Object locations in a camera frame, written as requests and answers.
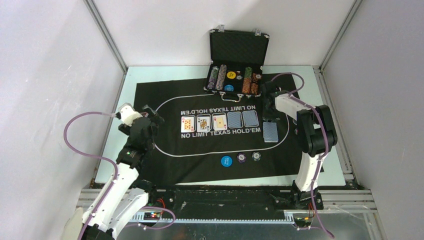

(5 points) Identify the purple chip bottom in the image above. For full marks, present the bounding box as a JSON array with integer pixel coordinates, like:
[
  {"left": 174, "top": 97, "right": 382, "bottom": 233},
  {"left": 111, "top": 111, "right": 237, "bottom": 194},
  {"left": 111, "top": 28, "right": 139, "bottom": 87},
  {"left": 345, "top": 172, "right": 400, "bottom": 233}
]
[{"left": 236, "top": 152, "right": 247, "bottom": 163}]

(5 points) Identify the black poker felt mat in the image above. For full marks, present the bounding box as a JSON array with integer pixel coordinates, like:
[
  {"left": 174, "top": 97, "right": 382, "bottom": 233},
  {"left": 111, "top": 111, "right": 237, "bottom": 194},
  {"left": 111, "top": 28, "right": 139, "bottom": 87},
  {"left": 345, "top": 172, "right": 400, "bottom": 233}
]
[{"left": 134, "top": 74, "right": 302, "bottom": 187}]

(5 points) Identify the blue card deck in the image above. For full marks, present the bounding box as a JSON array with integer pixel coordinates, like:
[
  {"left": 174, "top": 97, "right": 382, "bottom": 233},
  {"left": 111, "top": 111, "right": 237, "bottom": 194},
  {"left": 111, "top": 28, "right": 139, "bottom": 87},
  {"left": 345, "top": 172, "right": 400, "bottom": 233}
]
[{"left": 262, "top": 122, "right": 279, "bottom": 143}]

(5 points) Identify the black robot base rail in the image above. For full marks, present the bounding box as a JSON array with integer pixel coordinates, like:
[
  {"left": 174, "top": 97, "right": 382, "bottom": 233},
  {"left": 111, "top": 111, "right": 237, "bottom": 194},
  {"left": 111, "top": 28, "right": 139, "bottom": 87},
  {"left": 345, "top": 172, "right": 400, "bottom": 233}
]
[{"left": 125, "top": 185, "right": 324, "bottom": 221}]

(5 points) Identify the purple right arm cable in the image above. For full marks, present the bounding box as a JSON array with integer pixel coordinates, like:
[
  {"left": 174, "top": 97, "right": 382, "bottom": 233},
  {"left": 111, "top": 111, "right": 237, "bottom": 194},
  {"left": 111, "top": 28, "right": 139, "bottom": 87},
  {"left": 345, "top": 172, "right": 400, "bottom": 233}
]
[{"left": 270, "top": 72, "right": 335, "bottom": 239}]

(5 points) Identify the green orange chip row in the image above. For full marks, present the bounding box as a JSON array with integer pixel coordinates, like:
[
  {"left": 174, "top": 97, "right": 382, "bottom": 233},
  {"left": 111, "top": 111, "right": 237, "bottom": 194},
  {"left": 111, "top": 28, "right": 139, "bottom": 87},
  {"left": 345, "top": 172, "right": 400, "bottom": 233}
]
[{"left": 241, "top": 67, "right": 253, "bottom": 94}]

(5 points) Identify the pink grey chip row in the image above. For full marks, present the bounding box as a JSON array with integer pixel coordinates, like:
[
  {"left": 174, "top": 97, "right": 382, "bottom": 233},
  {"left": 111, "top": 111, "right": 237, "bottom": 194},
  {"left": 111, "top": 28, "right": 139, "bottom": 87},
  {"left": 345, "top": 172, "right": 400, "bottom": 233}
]
[{"left": 215, "top": 64, "right": 227, "bottom": 91}]

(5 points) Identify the brown chip row in case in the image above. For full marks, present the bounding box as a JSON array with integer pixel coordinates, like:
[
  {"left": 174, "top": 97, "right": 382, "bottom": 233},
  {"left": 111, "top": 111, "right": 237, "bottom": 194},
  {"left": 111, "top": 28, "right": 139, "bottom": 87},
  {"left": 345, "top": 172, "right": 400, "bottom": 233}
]
[{"left": 250, "top": 73, "right": 262, "bottom": 96}]

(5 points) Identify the blue yellow chip bottom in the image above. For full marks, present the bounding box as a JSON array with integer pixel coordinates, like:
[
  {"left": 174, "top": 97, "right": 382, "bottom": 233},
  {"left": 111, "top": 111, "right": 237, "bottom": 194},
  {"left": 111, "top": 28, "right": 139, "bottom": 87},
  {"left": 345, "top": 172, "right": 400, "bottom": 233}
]
[{"left": 251, "top": 151, "right": 262, "bottom": 162}]

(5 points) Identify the ten of diamonds card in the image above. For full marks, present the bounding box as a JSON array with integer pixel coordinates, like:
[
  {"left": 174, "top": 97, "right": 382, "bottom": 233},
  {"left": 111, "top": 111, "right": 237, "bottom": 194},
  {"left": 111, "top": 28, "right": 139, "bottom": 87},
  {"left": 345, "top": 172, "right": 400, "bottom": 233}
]
[{"left": 180, "top": 115, "right": 196, "bottom": 133}]

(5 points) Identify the blue button in case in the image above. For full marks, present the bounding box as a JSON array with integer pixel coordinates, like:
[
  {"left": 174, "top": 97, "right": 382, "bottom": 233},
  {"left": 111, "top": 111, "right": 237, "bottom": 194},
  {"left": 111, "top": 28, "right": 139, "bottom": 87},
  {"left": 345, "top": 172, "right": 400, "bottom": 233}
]
[{"left": 224, "top": 84, "right": 234, "bottom": 92}]

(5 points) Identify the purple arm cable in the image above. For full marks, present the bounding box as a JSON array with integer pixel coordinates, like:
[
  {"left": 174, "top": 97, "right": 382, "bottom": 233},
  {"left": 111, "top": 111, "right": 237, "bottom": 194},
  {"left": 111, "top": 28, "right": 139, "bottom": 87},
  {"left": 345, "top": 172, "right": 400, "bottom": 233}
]
[
  {"left": 63, "top": 111, "right": 176, "bottom": 240},
  {"left": 270, "top": 72, "right": 335, "bottom": 239}
]

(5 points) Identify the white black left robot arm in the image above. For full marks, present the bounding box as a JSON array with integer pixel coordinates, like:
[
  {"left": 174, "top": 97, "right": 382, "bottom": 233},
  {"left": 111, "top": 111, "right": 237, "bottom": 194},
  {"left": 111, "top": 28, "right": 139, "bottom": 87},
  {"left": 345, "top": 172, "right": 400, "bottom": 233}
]
[{"left": 77, "top": 103, "right": 164, "bottom": 240}]

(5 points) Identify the black aluminium chip case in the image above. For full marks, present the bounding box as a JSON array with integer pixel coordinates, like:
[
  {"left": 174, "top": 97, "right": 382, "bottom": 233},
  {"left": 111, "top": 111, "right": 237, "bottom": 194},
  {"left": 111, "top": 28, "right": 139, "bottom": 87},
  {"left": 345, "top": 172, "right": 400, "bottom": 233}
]
[{"left": 203, "top": 24, "right": 270, "bottom": 103}]

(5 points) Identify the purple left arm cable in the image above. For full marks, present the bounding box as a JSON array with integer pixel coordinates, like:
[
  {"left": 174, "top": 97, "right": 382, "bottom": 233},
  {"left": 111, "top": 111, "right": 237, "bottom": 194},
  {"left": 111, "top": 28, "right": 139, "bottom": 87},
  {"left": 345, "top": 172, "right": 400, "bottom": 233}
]
[{"left": 63, "top": 111, "right": 176, "bottom": 240}]

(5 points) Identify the blue round button chip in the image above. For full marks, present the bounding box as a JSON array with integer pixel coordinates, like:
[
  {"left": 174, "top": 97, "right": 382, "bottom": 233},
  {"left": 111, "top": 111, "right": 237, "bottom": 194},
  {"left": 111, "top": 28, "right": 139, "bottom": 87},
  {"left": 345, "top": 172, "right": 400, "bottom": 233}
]
[{"left": 220, "top": 155, "right": 233, "bottom": 168}]

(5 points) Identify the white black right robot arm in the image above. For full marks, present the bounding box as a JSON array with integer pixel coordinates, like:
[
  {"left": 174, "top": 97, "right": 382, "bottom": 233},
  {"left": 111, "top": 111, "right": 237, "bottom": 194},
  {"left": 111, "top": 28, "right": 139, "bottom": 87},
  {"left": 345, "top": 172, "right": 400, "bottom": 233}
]
[{"left": 260, "top": 82, "right": 338, "bottom": 209}]

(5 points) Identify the purple chip row in case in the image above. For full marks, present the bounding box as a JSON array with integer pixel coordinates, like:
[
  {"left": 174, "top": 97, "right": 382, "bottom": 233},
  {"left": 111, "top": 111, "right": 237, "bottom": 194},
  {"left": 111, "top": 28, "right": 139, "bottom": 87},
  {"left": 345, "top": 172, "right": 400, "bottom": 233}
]
[{"left": 206, "top": 66, "right": 219, "bottom": 90}]

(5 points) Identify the yellow button in case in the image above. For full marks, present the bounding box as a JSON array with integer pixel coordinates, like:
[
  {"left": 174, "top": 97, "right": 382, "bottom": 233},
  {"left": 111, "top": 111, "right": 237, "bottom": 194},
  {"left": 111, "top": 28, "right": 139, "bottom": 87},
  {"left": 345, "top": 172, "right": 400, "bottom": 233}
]
[{"left": 226, "top": 71, "right": 237, "bottom": 79}]

